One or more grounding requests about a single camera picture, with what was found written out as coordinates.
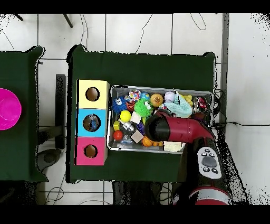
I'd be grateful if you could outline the blue fuzzy googly-eyed toy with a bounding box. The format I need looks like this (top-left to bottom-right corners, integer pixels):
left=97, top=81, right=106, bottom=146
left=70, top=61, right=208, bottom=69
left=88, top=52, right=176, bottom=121
left=111, top=96, right=128, bottom=114

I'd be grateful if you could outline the small orange basketball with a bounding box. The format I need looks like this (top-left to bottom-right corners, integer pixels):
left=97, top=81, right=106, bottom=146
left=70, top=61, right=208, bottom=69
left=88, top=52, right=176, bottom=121
left=141, top=136, right=153, bottom=147

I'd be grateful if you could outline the cream yellow cloth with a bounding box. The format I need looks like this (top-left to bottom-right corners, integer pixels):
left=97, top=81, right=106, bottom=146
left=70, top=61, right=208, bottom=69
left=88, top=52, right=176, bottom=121
left=163, top=141, right=186, bottom=152

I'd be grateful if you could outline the dark green tablecloth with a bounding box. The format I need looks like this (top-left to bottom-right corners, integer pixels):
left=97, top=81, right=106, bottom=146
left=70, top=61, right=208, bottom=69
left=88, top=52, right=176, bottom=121
left=0, top=45, right=49, bottom=183
left=66, top=44, right=216, bottom=188

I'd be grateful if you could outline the crushed clear plastic bottle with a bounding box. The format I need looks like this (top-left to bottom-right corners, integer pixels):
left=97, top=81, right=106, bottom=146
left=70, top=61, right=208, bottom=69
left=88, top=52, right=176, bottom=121
left=83, top=114, right=101, bottom=132

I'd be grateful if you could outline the light blue cloth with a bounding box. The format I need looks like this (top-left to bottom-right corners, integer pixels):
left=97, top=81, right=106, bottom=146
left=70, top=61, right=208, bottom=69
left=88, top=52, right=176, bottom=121
left=163, top=90, right=193, bottom=118

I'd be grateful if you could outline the grey round stand base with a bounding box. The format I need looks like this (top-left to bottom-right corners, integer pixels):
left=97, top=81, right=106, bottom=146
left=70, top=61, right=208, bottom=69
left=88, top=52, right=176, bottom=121
left=36, top=148, right=62, bottom=172

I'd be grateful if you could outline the white baseball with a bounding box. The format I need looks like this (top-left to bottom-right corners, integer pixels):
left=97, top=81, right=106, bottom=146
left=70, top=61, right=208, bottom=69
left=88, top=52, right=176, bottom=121
left=164, top=91, right=176, bottom=103

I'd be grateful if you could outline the pink plastic bowl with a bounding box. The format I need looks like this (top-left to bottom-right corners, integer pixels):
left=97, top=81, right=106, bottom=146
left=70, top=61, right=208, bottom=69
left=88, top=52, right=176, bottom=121
left=0, top=88, right=23, bottom=130

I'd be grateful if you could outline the small silver bottle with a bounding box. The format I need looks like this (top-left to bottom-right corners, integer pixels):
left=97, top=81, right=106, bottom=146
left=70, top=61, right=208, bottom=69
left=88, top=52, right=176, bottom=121
left=118, top=119, right=135, bottom=132

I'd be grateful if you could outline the crushed red soda can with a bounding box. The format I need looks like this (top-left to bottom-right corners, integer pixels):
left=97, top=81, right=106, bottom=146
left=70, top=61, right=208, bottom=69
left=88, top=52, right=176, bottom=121
left=192, top=96, right=211, bottom=113

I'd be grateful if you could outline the green fuzzy googly-eyed toy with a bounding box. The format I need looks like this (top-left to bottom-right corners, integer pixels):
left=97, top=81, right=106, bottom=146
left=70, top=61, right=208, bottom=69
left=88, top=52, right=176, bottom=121
left=133, top=98, right=153, bottom=118

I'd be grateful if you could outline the toy burger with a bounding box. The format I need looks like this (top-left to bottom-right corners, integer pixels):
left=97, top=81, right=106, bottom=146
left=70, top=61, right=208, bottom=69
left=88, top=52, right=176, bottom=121
left=150, top=93, right=164, bottom=107

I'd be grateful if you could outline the shallow clear mesh bin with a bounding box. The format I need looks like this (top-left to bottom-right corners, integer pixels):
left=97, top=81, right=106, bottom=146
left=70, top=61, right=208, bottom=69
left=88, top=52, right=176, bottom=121
left=106, top=85, right=214, bottom=156

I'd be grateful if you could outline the smooth yellow ball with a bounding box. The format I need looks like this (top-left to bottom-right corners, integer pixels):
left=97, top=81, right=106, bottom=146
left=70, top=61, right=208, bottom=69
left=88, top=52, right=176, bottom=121
left=119, top=110, right=132, bottom=123

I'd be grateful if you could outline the black flat panel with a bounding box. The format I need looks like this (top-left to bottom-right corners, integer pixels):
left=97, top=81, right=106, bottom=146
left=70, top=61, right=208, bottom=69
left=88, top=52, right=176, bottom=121
left=55, top=73, right=66, bottom=150

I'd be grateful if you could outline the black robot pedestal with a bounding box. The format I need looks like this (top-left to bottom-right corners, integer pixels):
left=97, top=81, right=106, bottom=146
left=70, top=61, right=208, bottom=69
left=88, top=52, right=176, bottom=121
left=112, top=181, right=173, bottom=206

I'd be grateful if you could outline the wooden box with three holes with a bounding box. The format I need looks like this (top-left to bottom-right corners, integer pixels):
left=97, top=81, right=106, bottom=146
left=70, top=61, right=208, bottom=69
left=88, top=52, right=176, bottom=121
left=74, top=79, right=111, bottom=166

